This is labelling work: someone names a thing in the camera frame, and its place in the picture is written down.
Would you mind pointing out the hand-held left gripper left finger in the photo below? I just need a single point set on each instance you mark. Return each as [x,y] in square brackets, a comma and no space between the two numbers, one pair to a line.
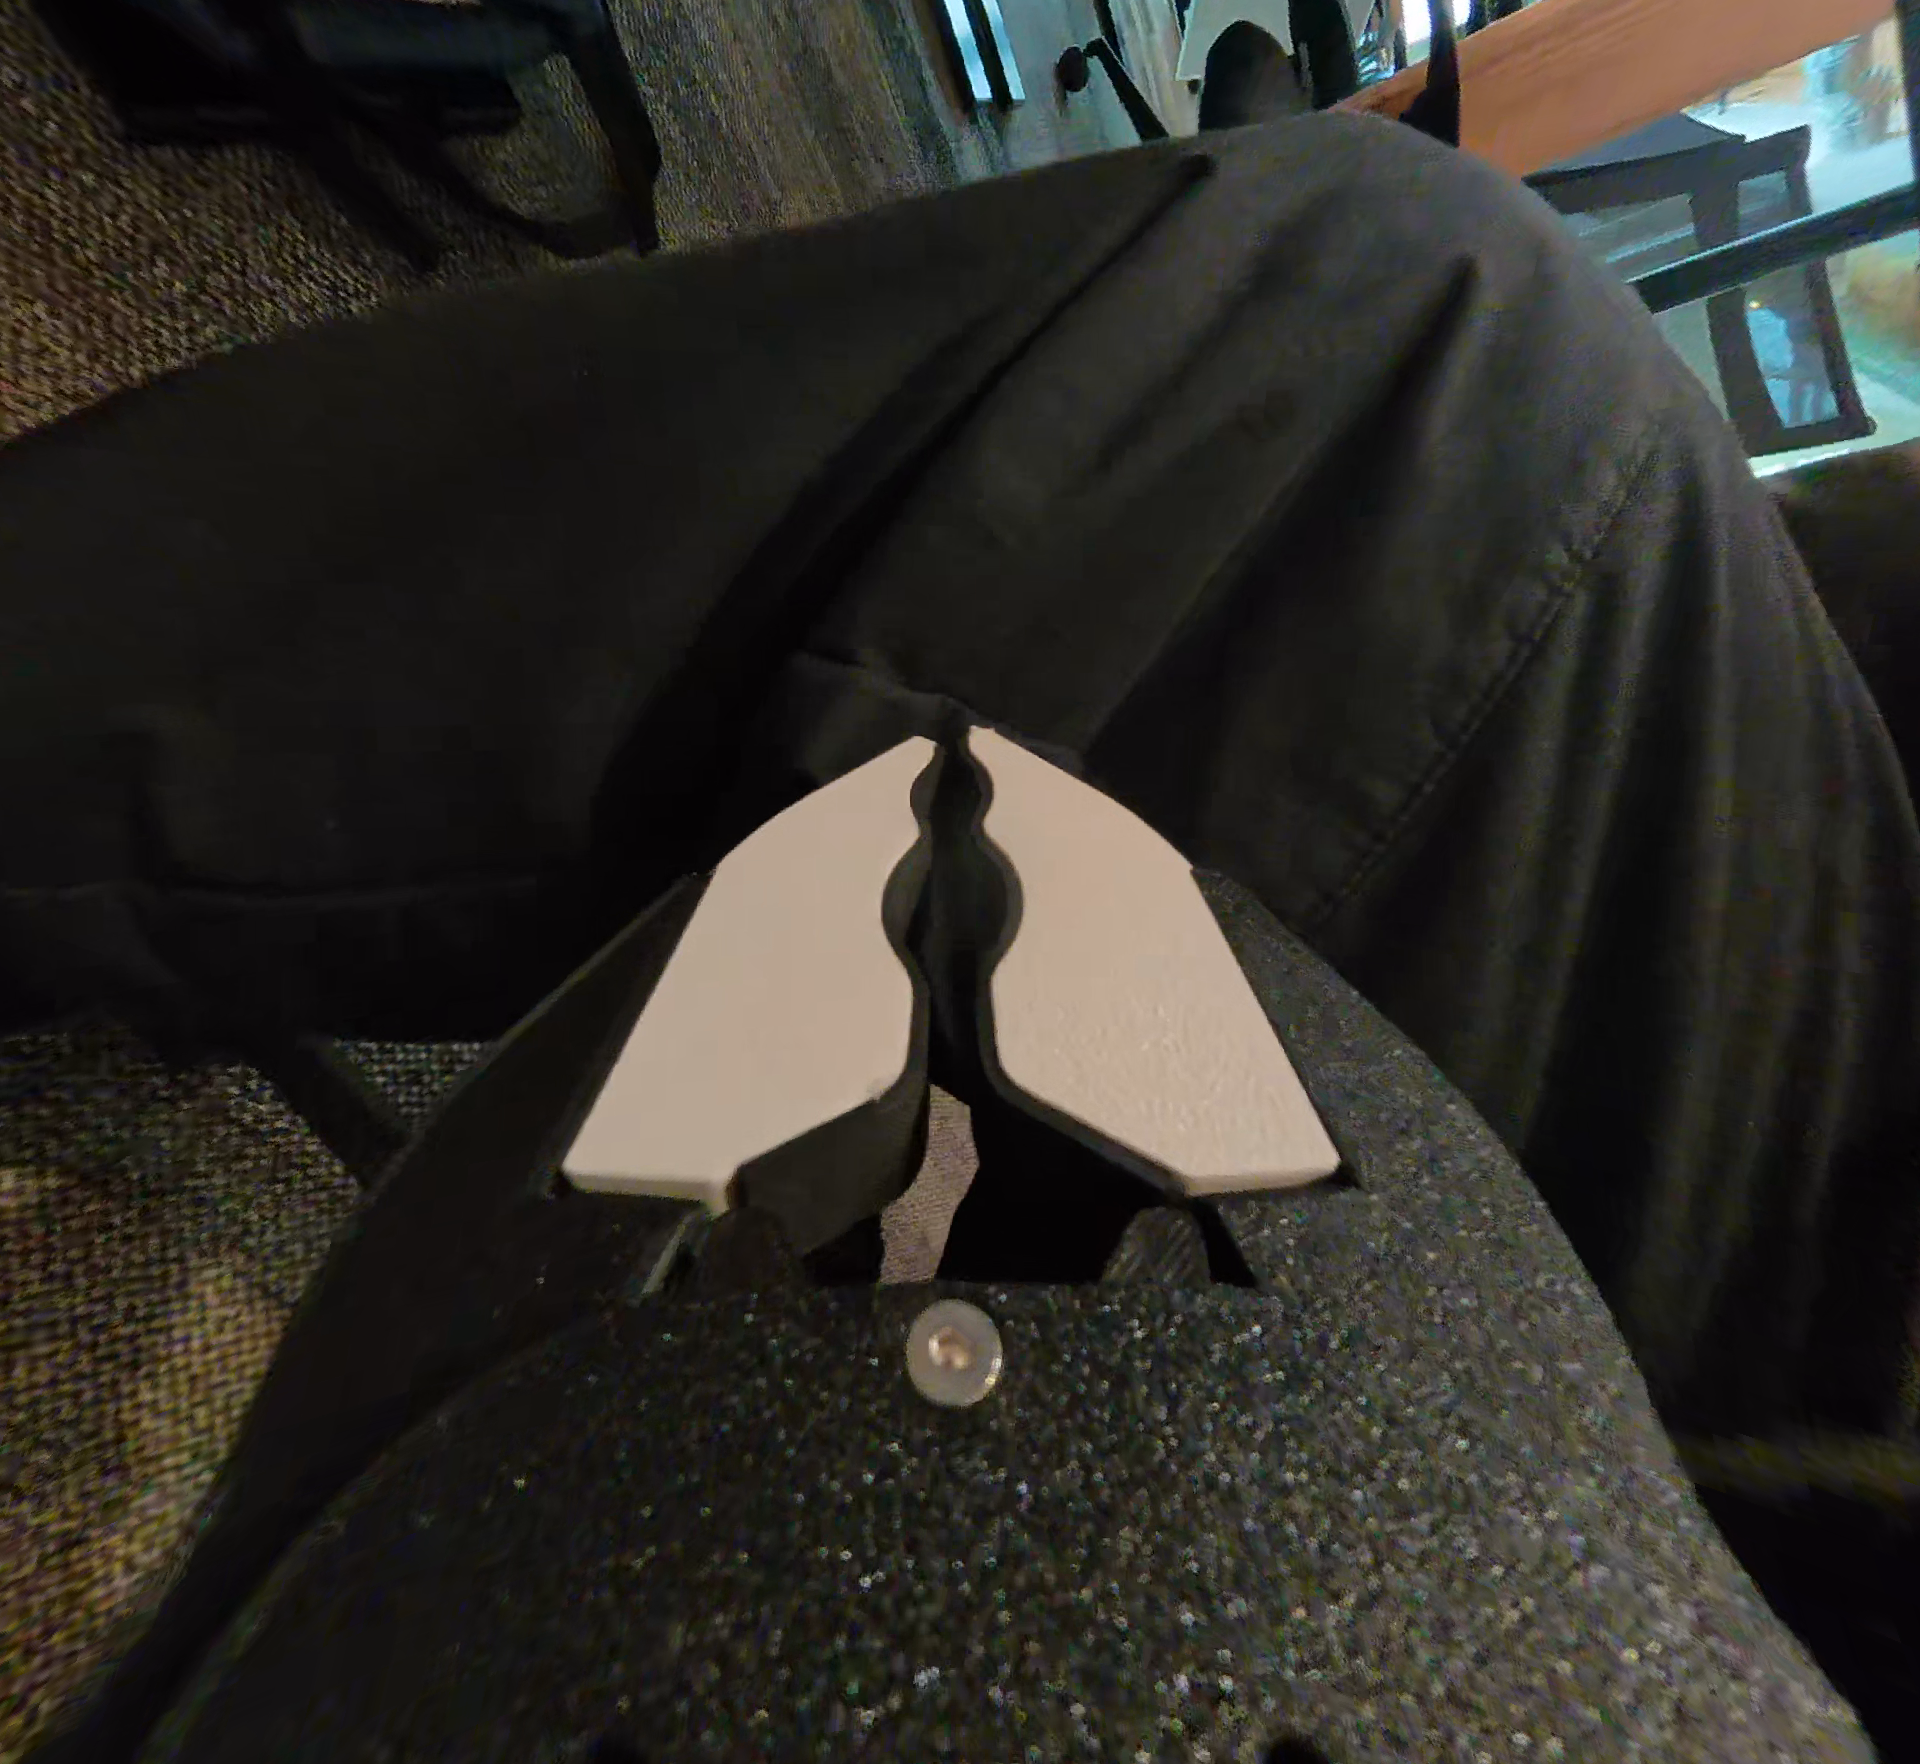
[766,1014]

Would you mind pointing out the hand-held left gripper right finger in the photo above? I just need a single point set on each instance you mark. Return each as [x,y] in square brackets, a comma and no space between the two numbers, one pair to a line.
[1156,1014]

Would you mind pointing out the person's black trouser leg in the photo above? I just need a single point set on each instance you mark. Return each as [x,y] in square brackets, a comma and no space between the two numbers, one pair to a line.
[900,443]

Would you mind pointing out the black chair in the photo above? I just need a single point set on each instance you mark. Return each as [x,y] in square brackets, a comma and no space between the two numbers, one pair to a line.
[1680,159]

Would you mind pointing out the wooden table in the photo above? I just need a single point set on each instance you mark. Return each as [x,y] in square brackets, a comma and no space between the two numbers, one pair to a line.
[1680,10]

